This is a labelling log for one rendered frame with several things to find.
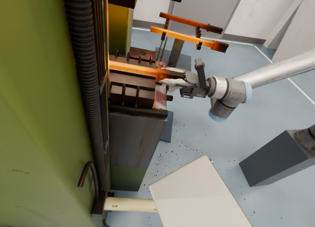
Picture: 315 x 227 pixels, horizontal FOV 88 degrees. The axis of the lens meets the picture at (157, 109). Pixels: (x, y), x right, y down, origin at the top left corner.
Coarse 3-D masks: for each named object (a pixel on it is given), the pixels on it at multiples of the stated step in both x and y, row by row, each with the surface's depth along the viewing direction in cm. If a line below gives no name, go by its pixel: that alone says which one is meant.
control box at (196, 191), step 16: (208, 160) 19; (176, 176) 19; (192, 176) 18; (208, 176) 18; (160, 192) 19; (176, 192) 18; (192, 192) 18; (208, 192) 17; (224, 192) 17; (160, 208) 18; (176, 208) 17; (192, 208) 17; (208, 208) 17; (224, 208) 16; (240, 208) 16; (176, 224) 17; (192, 224) 16; (208, 224) 16; (224, 224) 16; (240, 224) 15
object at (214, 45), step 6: (150, 30) 91; (156, 30) 90; (162, 30) 90; (168, 30) 92; (168, 36) 92; (174, 36) 91; (180, 36) 91; (186, 36) 91; (192, 42) 93; (198, 42) 92; (204, 42) 92; (210, 42) 93; (216, 42) 92; (210, 48) 94; (216, 48) 94; (222, 48) 94
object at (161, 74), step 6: (114, 66) 58; (120, 66) 59; (126, 66) 59; (132, 66) 60; (138, 66) 61; (138, 72) 60; (144, 72) 60; (150, 72) 60; (156, 72) 61; (162, 72) 61; (168, 72) 62; (174, 72) 62; (180, 72) 63; (156, 78) 61; (162, 78) 62; (168, 78) 63; (174, 78) 63; (180, 78) 63
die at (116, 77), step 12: (120, 60) 64; (132, 60) 65; (120, 72) 59; (132, 72) 59; (120, 84) 56; (132, 84) 56; (144, 84) 58; (120, 96) 54; (132, 96) 54; (144, 96) 55
